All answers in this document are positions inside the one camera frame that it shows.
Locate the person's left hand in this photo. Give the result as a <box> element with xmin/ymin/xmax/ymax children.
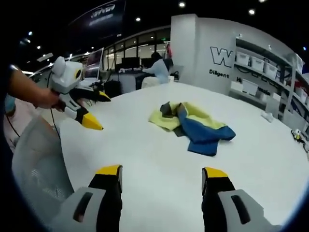
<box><xmin>33</xmin><ymin>87</ymin><xmax>65</xmax><ymax>111</ymax></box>

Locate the small yellow black device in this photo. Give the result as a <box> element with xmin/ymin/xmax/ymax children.
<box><xmin>290</xmin><ymin>129</ymin><xmax>305</xmax><ymax>143</ymax></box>

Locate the black computer monitor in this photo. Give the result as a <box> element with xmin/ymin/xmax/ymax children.
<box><xmin>140</xmin><ymin>58</ymin><xmax>155</xmax><ymax>68</ymax></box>
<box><xmin>121</xmin><ymin>57</ymin><xmax>141</xmax><ymax>70</ymax></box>

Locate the person's pink shirt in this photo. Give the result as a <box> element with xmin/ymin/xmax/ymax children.
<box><xmin>3</xmin><ymin>95</ymin><xmax>39</xmax><ymax>153</ymax></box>

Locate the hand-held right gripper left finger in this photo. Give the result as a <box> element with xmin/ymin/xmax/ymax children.
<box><xmin>49</xmin><ymin>164</ymin><xmax>123</xmax><ymax>232</ymax></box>

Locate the black box under desk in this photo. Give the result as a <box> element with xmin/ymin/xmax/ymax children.
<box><xmin>104</xmin><ymin>81</ymin><xmax>121</xmax><ymax>98</ymax></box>

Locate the metal storage shelf rack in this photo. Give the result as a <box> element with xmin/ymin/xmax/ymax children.
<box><xmin>234</xmin><ymin>38</ymin><xmax>309</xmax><ymax>126</ymax></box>

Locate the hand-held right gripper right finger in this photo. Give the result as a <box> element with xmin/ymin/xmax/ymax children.
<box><xmin>201</xmin><ymin>166</ymin><xmax>283</xmax><ymax>232</ymax></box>

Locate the glass board on stand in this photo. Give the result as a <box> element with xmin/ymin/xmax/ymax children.
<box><xmin>84</xmin><ymin>47</ymin><xmax>105</xmax><ymax>82</ymax></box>

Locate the grey mesh office chair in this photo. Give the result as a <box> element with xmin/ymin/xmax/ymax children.
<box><xmin>11</xmin><ymin>115</ymin><xmax>76</xmax><ymax>215</ymax></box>

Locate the row of white storage bins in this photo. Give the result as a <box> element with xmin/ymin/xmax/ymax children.
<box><xmin>235</xmin><ymin>51</ymin><xmax>309</xmax><ymax>104</ymax></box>

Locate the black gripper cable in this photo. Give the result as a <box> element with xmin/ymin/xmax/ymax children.
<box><xmin>46</xmin><ymin>72</ymin><xmax>61</xmax><ymax>141</ymax></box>

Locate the dark hanging banner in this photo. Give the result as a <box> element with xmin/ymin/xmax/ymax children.
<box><xmin>68</xmin><ymin>0</ymin><xmax>127</xmax><ymax>47</ymax></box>

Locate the yellow blue grey garment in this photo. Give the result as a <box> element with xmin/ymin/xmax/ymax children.
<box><xmin>147</xmin><ymin>101</ymin><xmax>237</xmax><ymax>157</ymax></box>

